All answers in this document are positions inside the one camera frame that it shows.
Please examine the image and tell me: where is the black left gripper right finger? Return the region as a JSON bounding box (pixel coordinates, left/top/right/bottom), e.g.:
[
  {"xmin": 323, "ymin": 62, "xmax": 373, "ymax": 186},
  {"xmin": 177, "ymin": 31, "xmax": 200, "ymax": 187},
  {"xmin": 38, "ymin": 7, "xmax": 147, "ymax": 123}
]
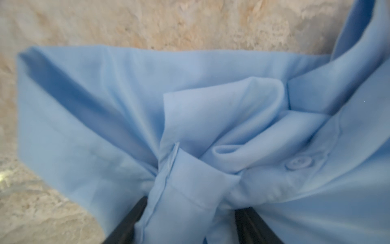
[{"xmin": 235, "ymin": 207, "xmax": 283, "ymax": 244}]

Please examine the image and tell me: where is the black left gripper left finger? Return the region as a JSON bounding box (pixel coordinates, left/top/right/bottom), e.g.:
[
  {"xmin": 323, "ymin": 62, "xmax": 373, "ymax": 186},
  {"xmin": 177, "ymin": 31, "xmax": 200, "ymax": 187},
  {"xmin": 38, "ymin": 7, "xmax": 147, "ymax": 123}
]
[{"xmin": 102, "ymin": 196, "xmax": 148, "ymax": 244}]

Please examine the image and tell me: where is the light blue shirt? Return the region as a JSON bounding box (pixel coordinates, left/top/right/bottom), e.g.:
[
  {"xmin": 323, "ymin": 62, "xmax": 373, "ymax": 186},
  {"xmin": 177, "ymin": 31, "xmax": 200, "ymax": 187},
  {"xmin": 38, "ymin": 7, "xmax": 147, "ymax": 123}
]
[{"xmin": 17, "ymin": 1, "xmax": 390, "ymax": 244}]

